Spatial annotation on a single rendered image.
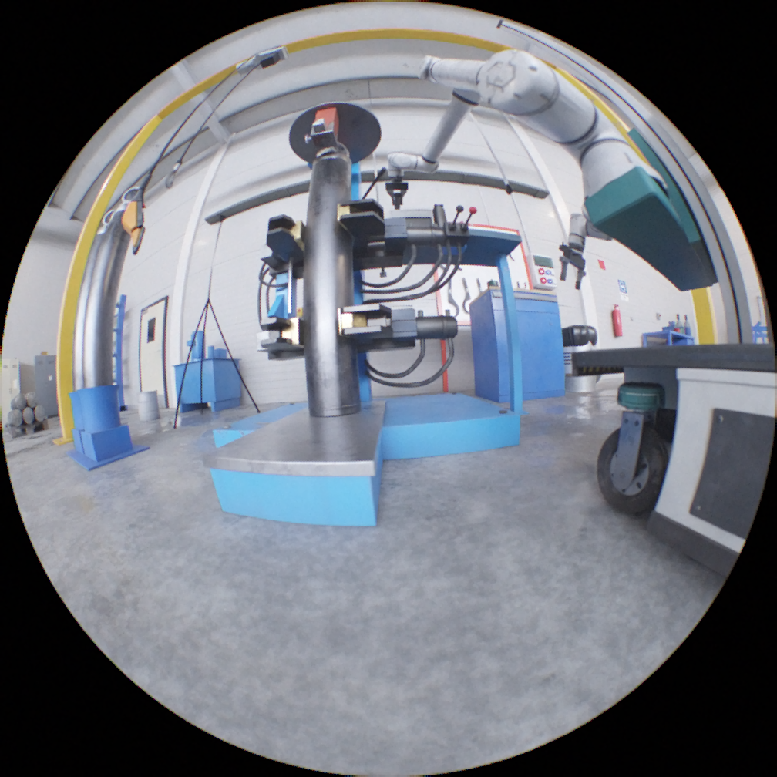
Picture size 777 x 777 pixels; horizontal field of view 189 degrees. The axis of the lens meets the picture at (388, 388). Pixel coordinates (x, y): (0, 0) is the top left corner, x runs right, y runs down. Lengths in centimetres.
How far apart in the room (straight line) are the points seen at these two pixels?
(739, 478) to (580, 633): 26
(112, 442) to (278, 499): 119
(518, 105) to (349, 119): 129
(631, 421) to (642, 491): 14
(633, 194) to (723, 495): 42
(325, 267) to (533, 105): 83
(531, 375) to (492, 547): 176
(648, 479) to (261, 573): 68
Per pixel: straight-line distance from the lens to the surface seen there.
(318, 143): 142
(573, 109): 55
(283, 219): 111
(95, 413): 152
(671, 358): 39
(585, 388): 264
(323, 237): 102
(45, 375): 1042
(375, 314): 86
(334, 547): 46
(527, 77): 51
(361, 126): 172
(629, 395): 49
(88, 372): 157
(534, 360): 210
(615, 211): 49
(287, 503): 52
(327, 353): 86
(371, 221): 102
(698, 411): 39
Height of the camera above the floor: 30
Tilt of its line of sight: 4 degrees down
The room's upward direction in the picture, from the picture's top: 4 degrees counter-clockwise
